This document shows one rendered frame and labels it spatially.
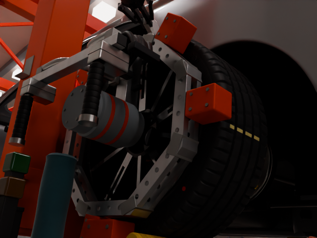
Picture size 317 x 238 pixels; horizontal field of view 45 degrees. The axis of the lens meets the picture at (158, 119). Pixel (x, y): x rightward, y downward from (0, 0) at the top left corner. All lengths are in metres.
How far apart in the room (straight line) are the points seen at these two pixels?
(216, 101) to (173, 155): 0.16
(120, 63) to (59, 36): 0.69
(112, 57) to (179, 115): 0.22
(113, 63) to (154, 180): 0.30
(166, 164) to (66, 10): 0.93
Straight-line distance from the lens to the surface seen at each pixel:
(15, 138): 1.13
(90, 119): 0.83
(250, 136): 1.06
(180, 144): 0.91
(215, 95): 0.90
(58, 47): 1.56
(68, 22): 1.63
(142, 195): 0.97
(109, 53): 0.91
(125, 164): 1.21
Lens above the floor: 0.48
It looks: 20 degrees up
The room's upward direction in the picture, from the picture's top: 5 degrees clockwise
